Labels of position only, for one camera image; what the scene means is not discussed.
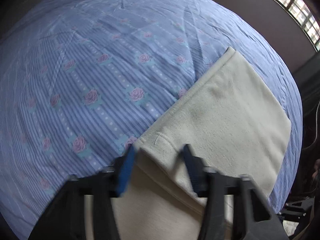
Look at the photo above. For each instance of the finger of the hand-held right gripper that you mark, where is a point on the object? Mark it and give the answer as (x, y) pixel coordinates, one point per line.
(298, 207)

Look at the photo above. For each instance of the cream towel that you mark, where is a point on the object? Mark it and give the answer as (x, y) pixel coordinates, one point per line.
(225, 117)

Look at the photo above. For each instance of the white quilted cloth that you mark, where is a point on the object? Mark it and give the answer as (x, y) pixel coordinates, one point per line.
(290, 227)

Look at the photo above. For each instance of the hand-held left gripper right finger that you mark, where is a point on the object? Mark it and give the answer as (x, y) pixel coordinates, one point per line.
(196, 175)

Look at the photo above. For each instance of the barred window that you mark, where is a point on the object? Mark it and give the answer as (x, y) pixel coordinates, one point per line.
(300, 12)

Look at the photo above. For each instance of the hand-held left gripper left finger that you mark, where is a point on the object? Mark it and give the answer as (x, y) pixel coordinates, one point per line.
(126, 170)

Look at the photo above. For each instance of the blue floral striped duvet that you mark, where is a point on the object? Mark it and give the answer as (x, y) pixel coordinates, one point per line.
(87, 67)

